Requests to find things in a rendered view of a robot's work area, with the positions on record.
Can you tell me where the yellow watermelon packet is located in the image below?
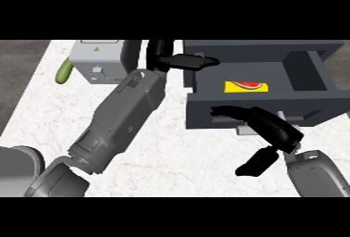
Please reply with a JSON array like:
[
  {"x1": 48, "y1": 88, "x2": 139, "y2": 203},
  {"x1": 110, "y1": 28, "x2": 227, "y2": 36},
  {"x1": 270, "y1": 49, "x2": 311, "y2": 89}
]
[{"x1": 223, "y1": 81, "x2": 268, "y2": 94}]

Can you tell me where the green cucumber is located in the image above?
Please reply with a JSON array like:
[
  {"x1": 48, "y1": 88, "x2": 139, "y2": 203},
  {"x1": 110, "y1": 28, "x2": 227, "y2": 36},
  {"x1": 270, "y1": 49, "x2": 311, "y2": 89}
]
[{"x1": 53, "y1": 57, "x2": 75, "y2": 85}]

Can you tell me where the pale grey box appliance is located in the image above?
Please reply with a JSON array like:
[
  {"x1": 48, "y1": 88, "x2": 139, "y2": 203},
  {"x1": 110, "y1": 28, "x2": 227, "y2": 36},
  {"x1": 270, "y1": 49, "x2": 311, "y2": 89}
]
[{"x1": 66, "y1": 39, "x2": 143, "y2": 85}]

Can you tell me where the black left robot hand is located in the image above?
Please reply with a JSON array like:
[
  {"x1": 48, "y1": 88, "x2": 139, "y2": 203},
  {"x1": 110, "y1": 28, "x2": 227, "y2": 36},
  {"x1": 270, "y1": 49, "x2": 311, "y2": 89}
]
[{"x1": 144, "y1": 39, "x2": 221, "y2": 73}]

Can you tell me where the dark grey drawer cabinet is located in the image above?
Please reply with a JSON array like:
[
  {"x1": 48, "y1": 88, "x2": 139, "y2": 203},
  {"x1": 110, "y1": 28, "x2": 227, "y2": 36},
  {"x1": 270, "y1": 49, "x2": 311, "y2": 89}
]
[{"x1": 183, "y1": 39, "x2": 347, "y2": 93}]

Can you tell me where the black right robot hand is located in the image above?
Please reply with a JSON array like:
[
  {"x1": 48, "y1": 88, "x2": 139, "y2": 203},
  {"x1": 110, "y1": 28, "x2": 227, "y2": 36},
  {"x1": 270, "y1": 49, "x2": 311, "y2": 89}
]
[{"x1": 209, "y1": 105, "x2": 304, "y2": 178}]

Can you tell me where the dark grey drawer front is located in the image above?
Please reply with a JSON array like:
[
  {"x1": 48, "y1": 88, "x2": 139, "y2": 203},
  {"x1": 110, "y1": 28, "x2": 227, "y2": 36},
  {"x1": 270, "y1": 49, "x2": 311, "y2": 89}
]
[{"x1": 184, "y1": 89, "x2": 350, "y2": 136}]

